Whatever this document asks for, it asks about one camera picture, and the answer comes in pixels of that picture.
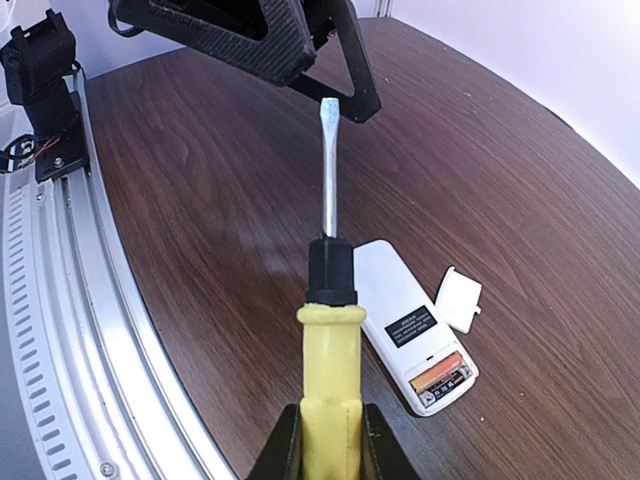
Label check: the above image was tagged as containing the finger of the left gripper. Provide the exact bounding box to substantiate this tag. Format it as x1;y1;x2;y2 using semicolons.
299;1;381;123
108;1;316;85

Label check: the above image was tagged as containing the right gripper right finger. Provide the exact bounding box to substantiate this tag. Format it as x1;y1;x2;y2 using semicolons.
360;403;419;480

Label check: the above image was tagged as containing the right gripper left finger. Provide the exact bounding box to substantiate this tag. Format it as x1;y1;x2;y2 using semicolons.
246;404;303;480

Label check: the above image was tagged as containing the yellow handled screwdriver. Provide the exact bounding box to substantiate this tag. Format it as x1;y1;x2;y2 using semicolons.
297;97;366;479

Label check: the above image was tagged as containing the white remote control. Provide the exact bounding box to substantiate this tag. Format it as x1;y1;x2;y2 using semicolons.
354;240;479;417

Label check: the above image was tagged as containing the white battery cover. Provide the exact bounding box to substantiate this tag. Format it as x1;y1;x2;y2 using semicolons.
435;266;482;334

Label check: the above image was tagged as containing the orange battery in remote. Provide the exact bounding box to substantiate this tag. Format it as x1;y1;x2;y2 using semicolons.
410;352;465;394

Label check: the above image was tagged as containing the right aluminium frame post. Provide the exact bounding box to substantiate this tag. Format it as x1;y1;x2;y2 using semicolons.
373;0;394;18

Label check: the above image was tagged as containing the front aluminium rail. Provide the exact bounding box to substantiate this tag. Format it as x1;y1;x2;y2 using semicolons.
0;84;236;480

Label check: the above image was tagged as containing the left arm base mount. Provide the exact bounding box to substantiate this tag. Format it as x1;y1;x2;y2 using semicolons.
1;9;89;183

